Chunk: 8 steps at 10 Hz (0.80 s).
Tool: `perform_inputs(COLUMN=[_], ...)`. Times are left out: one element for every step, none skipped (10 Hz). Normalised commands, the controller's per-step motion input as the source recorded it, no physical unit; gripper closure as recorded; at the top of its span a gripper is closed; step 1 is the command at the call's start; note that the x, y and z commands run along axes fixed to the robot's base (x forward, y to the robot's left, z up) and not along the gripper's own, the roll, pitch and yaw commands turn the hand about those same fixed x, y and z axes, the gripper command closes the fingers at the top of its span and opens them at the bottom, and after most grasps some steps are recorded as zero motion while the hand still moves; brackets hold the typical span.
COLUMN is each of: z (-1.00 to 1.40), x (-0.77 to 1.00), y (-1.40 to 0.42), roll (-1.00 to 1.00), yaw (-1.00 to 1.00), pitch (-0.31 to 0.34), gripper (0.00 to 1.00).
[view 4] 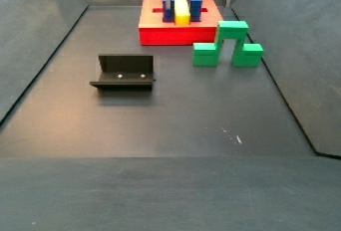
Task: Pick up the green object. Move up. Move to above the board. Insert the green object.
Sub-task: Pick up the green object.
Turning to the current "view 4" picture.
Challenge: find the green arch-shaped block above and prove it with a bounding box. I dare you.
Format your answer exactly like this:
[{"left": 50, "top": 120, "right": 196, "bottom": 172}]
[{"left": 191, "top": 21, "right": 263, "bottom": 68}]

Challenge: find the red board with slots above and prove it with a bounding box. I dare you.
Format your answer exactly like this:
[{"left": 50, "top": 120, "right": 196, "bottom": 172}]
[{"left": 138, "top": 0, "right": 221, "bottom": 46}]

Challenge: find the long yellow block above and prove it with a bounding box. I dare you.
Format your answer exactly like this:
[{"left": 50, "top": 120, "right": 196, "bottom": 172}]
[{"left": 173, "top": 0, "right": 189, "bottom": 26}]

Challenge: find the blue block left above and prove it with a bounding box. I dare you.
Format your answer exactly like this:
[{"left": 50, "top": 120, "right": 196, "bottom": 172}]
[{"left": 188, "top": 0, "right": 201, "bottom": 22}]

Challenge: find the blue block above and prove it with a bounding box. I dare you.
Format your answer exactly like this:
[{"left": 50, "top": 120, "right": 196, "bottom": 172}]
[
  {"left": 188, "top": 0, "right": 201, "bottom": 22},
  {"left": 163, "top": 0, "right": 173, "bottom": 22}
]

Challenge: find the blue block right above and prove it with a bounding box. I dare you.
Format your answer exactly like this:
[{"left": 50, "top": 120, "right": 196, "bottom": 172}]
[{"left": 163, "top": 0, "right": 173, "bottom": 22}]

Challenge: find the black angled bracket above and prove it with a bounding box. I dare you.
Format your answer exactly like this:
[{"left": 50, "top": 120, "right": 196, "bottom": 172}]
[{"left": 89, "top": 54, "right": 155, "bottom": 89}]

